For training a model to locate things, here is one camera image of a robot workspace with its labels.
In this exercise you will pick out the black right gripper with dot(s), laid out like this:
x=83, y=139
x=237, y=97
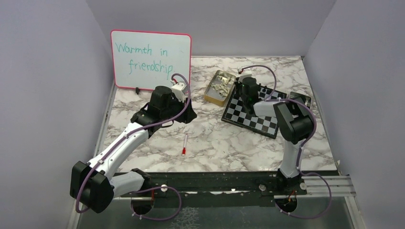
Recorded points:
x=237, y=85

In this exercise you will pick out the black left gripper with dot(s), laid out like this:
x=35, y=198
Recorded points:
x=187, y=115

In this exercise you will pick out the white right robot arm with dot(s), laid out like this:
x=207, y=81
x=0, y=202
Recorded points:
x=295, y=121

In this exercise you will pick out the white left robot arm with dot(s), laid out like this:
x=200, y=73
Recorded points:
x=94, y=183

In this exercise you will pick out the pile of white chess pieces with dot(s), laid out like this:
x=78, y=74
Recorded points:
x=221, y=83

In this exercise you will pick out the black and silver chessboard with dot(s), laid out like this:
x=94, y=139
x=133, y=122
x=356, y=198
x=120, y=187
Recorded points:
x=235, y=114

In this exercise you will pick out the gold tin tray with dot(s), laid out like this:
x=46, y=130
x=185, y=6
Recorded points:
x=210, y=95

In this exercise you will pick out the white and red marker pen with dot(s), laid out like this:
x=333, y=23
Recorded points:
x=184, y=145

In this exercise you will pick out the pink framed whiteboard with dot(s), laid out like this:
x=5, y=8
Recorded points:
x=144, y=59

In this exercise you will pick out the pink tin tray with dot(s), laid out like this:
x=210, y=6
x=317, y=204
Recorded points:
x=306, y=100

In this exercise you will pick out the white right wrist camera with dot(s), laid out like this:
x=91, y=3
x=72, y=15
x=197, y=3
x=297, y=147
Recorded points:
x=244, y=74

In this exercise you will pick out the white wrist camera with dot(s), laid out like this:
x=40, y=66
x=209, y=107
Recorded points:
x=179, y=89
x=244, y=74

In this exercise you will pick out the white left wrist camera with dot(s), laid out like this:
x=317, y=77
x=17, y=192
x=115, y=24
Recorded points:
x=179, y=89

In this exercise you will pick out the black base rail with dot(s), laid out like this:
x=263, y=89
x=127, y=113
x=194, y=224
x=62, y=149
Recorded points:
x=214, y=189

